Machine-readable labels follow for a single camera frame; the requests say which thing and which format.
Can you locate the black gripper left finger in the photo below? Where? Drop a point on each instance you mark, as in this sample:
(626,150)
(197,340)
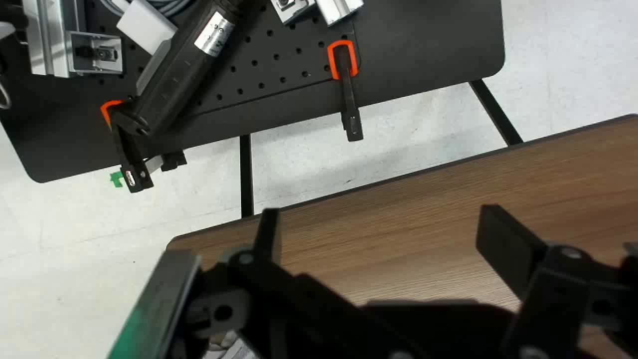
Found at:
(291,292)

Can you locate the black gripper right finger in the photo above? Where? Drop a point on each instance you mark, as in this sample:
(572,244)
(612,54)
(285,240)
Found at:
(550,286)

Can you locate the black perforated board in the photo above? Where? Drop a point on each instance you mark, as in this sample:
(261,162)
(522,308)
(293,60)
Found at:
(279,80)

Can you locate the black cylindrical handheld device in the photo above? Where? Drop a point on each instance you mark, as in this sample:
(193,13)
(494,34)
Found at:
(179,66)

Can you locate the white power adapter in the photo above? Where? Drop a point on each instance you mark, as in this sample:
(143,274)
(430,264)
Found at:
(141,22)

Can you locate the small silver corner bracket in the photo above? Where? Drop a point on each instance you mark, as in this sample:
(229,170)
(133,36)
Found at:
(291,9)

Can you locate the silver base bracket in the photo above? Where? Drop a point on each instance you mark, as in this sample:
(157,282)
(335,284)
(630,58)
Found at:
(95,54)

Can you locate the grey aluminium extrusion post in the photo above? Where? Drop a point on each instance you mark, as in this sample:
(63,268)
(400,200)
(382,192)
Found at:
(47,36)

